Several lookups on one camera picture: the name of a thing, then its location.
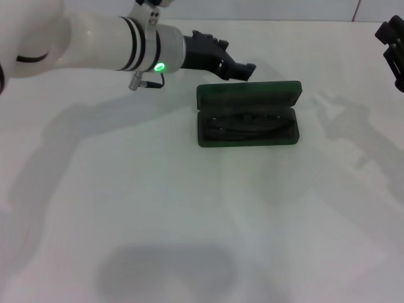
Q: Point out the black glasses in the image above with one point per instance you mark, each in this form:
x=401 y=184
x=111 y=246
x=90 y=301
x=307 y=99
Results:
x=246 y=124

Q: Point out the left camera mount bracket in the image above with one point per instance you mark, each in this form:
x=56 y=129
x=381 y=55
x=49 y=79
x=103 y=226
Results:
x=146 y=12

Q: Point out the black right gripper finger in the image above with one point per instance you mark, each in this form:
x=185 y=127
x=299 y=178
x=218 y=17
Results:
x=396 y=63
x=389 y=30

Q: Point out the green glasses case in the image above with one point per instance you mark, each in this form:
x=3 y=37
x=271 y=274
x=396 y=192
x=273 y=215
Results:
x=249 y=94

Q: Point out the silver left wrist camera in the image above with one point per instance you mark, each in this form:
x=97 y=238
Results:
x=154 y=2

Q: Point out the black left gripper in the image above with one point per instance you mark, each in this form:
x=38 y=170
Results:
x=199 y=53

